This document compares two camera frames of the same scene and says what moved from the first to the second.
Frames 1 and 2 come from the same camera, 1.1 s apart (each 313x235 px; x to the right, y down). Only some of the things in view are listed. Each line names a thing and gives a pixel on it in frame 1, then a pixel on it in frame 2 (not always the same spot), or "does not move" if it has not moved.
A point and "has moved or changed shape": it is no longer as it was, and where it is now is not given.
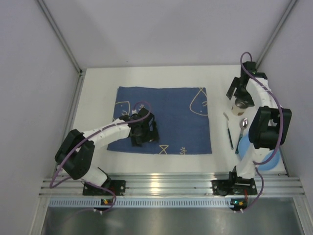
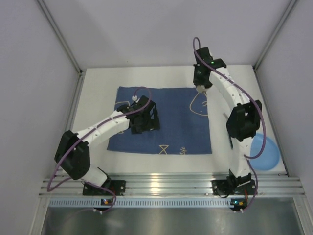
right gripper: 235,85 → 200,82
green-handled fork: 229,131 does not move
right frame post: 275,34 does not move
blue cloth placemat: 181,115 does not move
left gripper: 151,132 → 151,117
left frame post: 78,89 does not move
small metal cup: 237,111 has moved or changed shape
